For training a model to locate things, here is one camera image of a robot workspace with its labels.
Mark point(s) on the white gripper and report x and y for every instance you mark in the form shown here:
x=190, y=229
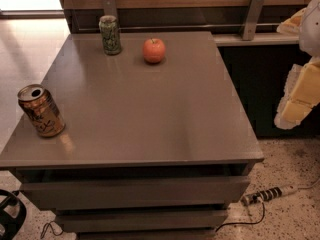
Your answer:
x=311, y=30

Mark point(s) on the red apple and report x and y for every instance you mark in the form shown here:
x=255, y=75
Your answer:
x=153, y=50

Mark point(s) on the green soda can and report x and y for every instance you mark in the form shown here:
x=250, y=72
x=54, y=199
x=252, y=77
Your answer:
x=109, y=30

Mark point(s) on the orange soda can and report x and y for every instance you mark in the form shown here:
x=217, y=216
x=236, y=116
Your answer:
x=38, y=104

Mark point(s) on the grey counter shelf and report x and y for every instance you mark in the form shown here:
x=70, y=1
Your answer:
x=260, y=39

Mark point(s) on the white power strip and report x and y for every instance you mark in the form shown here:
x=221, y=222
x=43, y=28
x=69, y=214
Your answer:
x=268, y=194

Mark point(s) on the grey drawer cabinet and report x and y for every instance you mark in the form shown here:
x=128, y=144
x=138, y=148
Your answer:
x=149, y=152

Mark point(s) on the black chair base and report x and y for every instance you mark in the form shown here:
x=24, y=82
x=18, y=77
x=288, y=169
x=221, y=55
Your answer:
x=12, y=214

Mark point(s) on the right metal bracket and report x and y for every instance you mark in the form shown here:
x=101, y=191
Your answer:
x=248, y=29

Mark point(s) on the metal bracket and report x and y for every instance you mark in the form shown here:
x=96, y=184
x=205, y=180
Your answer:
x=248, y=29
x=110, y=8

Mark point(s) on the left metal bracket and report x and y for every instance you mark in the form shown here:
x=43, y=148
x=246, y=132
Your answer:
x=110, y=8

